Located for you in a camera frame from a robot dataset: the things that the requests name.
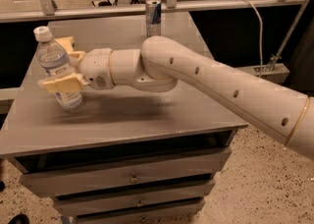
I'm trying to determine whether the white cable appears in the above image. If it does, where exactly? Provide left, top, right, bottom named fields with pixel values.
left=237, top=0, right=264, bottom=75

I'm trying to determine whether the bottom grey drawer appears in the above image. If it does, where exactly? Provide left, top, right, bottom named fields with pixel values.
left=76, top=198, right=205, bottom=224

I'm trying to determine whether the black object bottom left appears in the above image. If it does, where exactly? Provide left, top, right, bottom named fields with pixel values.
left=8, top=214, right=29, bottom=224

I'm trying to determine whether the clear blue-label plastic bottle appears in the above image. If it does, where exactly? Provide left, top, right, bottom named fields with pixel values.
left=33, top=27, right=82, bottom=110

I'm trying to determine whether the middle grey drawer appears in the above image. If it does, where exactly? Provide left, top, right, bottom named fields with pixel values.
left=54, top=180, right=215, bottom=216

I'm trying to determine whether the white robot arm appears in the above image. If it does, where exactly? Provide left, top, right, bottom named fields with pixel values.
left=38, top=36, right=314, bottom=160

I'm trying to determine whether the yellow sponge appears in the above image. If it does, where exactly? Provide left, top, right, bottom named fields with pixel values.
left=56, top=36, right=75, bottom=53

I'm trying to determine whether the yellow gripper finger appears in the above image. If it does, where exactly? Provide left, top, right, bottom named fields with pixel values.
left=69, top=51, right=85, bottom=69
left=38, top=73, right=88, bottom=93

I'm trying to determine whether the top grey drawer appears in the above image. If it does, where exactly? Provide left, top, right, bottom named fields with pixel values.
left=20, top=147, right=231, bottom=197

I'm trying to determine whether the silver blue redbull can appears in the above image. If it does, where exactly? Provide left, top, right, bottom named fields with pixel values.
left=145, top=0, right=161, bottom=37

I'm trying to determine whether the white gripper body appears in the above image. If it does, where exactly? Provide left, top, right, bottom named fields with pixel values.
left=78, top=48, right=115, bottom=90

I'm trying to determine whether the grey drawer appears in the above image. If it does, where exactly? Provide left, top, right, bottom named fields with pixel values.
left=54, top=180, right=215, bottom=216
left=20, top=147, right=231, bottom=197
left=76, top=198, right=205, bottom=224

